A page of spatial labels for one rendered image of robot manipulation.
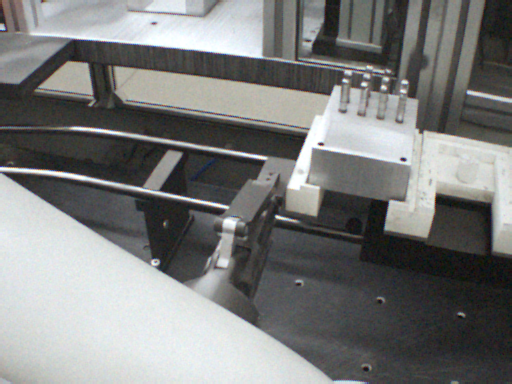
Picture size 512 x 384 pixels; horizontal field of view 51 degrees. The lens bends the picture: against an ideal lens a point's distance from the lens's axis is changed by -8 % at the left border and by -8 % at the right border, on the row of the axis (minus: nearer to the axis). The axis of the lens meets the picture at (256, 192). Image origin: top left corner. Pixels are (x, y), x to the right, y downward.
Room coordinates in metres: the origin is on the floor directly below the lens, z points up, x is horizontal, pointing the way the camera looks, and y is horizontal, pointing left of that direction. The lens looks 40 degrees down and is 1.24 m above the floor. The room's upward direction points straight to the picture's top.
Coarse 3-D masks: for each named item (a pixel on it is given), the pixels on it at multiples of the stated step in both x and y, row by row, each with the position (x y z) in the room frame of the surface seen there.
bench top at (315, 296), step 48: (0, 144) 0.80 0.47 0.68; (48, 192) 0.67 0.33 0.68; (96, 192) 0.67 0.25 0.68; (192, 192) 0.67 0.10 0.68; (144, 240) 0.56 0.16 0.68; (192, 240) 0.56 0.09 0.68; (288, 240) 0.56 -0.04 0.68; (336, 240) 0.56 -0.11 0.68; (288, 288) 0.48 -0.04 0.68; (336, 288) 0.48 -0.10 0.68; (384, 288) 0.47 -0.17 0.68; (432, 288) 0.47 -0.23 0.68; (480, 288) 0.47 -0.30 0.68; (288, 336) 0.40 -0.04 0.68; (336, 336) 0.40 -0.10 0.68; (384, 336) 0.40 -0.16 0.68; (432, 336) 0.39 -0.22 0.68; (480, 336) 0.39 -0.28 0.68
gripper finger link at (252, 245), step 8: (272, 200) 0.40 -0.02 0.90; (280, 200) 0.40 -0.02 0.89; (272, 208) 0.40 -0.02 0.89; (264, 216) 0.38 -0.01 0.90; (256, 224) 0.37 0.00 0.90; (264, 224) 0.37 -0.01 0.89; (256, 232) 0.36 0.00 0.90; (240, 240) 0.35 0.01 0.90; (248, 240) 0.35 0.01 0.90; (256, 240) 0.35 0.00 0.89; (248, 248) 0.34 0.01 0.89; (256, 248) 0.34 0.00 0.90; (256, 256) 0.33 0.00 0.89; (208, 264) 0.32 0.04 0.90; (248, 264) 0.32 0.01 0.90; (248, 272) 0.31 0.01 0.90; (240, 280) 0.30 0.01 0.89; (248, 280) 0.30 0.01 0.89
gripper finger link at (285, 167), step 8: (272, 160) 0.47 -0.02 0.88; (280, 160) 0.48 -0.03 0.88; (288, 160) 0.48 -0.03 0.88; (264, 168) 0.46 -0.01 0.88; (272, 168) 0.46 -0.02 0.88; (280, 168) 0.46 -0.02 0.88; (288, 168) 0.46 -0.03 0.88; (280, 176) 0.45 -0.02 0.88; (288, 176) 0.45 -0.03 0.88; (280, 184) 0.44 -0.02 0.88; (280, 192) 0.42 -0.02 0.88
